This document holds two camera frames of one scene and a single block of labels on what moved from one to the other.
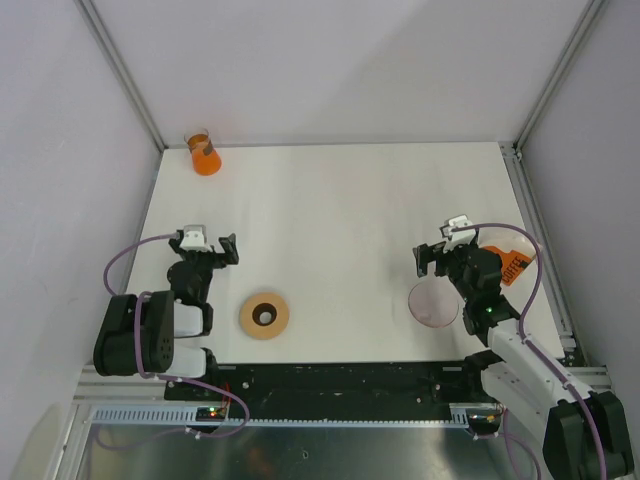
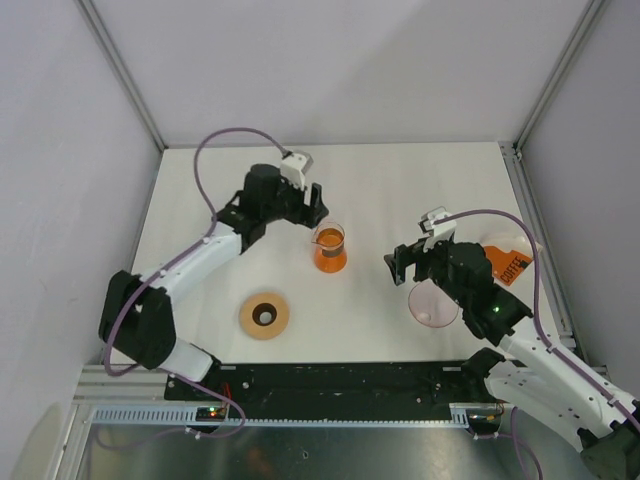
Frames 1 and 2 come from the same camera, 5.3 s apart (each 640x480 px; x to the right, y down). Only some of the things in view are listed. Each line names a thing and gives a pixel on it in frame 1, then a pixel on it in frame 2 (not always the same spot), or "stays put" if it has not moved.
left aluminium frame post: (117, 63) stays put
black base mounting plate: (330, 391) stays put
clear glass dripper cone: (433, 304) stays put
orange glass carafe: (205, 159) -> (330, 253)
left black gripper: (220, 259) -> (304, 214)
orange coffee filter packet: (512, 262) stays put
